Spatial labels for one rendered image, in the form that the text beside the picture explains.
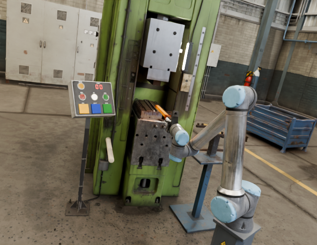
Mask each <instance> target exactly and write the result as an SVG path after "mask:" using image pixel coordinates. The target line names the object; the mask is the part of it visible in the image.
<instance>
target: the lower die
mask: <svg viewBox="0 0 317 245"><path fill-rule="evenodd" d="M139 101H140V103H141V104H142V105H143V106H140V109H139V114H140V116H141V118H148V119H157V120H158V119H161V118H162V114H161V113H160V112H159V111H158V110H157V109H156V108H155V106H156V104H155V103H154V102H153V101H150V100H148V101H149V102H150V103H151V104H152V105H153V107H154V108H155V109H156V110H157V111H156V112H154V111H153V109H152V108H151V106H150V105H149V104H148V103H147V101H146V99H144V100H139ZM149 117H150V118H149Z"/></svg>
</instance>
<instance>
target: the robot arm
mask: <svg viewBox="0 0 317 245"><path fill-rule="evenodd" d="M222 99H223V103H224V104H225V106H226V109H225V110H224V111H223V112H221V113H220V114H219V115H218V116H217V117H216V118H215V119H214V120H213V121H212V122H210V123H209V124H208V125H207V126H206V127H205V128H204V129H203V130H202V131H200V132H199V133H198V134H197V135H196V136H195V137H194V138H193V139H191V140H190V141H189V135H188V133H187V132H186V131H185V130H184V129H183V128H182V126H181V125H180V124H178V115H179V112H178V111H172V117H171V120H170V119H169V118H168V117H167V118H166V119H165V122H166V124H165V125H168V126H167V127H166V129H167V130H166V129H165V130H166V132H167V133H170V134H171V136H173V140H172V145H171V149H170V153H169V159H170V160H172V161H175V162H181V161H182V158H185V157H189V156H194V155H196V154H198V152H199V150H200V149H201V148H202V147H203V146H204V145H205V144H206V143H208V142H209V141H210V140H211V139H212V138H214V137H215V136H216V135H217V134H218V133H220V132H221V131H222V130H223V129H225V135H224V149H223V162H222V176H221V185H219V186H218V187H217V195H216V197H214V198H213V199H212V201H211V211H212V213H213V215H214V216H215V217H216V218H217V219H218V220H219V221H221V222H223V223H224V224H225V225H226V226H227V227H229V228H230V229H232V230H234V231H236V232H239V233H250V232H252V230H253V227H254V223H253V215H254V212H255V210H256V207H257V204H258V200H259V197H260V194H261V190H260V188H259V187H258V186H256V185H255V184H253V183H251V182H248V181H245V180H242V175H243V163H244V152H245V140H246V128H247V113H248V112H249V111H250V110H251V109H252V108H253V107H254V105H255V104H256V101H257V93H256V91H255V90H254V89H253V88H252V87H249V86H239V85H235V86H231V87H229V88H227V89H226V90H225V92H224V94H223V98H222ZM168 131H169V132H168Z"/></svg>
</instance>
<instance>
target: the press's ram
mask: <svg viewBox="0 0 317 245"><path fill-rule="evenodd" d="M184 27H185V25H182V24H178V23H173V22H168V21H164V20H160V19H155V18H148V19H146V22H145V28H144V35H143V41H142V48H141V56H140V62H139V65H141V66H142V67H145V68H152V69H158V70H165V71H172V72H176V67H177V62H178V57H179V53H182V50H181V49H180V47H181V42H182V37H183V32H184Z"/></svg>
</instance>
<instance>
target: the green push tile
mask: <svg viewBox="0 0 317 245"><path fill-rule="evenodd" d="M103 111H104V113H112V108H111V104H103Z"/></svg>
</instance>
